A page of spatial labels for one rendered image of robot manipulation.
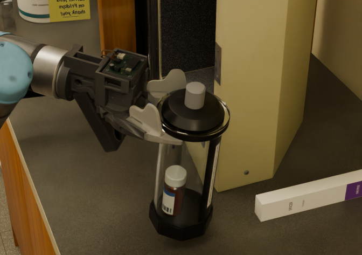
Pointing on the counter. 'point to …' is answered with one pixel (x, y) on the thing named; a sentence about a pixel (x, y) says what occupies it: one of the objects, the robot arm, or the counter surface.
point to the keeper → (217, 63)
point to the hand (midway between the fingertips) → (190, 123)
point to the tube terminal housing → (260, 74)
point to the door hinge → (153, 28)
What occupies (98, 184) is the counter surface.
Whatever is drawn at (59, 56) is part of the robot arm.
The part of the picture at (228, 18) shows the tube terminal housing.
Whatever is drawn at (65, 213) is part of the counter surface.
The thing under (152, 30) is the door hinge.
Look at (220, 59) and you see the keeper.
